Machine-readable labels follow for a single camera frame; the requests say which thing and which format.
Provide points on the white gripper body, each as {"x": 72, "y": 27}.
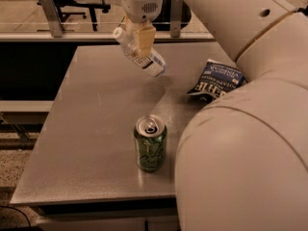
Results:
{"x": 140, "y": 6}

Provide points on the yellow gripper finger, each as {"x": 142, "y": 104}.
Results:
{"x": 130, "y": 27}
{"x": 144, "y": 38}

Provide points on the clear plastic water bottle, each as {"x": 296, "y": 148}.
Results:
{"x": 154, "y": 65}

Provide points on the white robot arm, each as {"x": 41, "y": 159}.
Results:
{"x": 241, "y": 163}

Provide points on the blue Kettle chips bag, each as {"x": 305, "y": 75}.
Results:
{"x": 215, "y": 81}

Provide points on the green soda can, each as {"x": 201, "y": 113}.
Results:
{"x": 150, "y": 137}

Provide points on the middle metal railing post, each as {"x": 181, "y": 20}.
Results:
{"x": 175, "y": 18}

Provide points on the metal railing post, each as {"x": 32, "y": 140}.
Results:
{"x": 175, "y": 18}
{"x": 54, "y": 22}

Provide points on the left metal railing post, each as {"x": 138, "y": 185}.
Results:
{"x": 54, "y": 22}

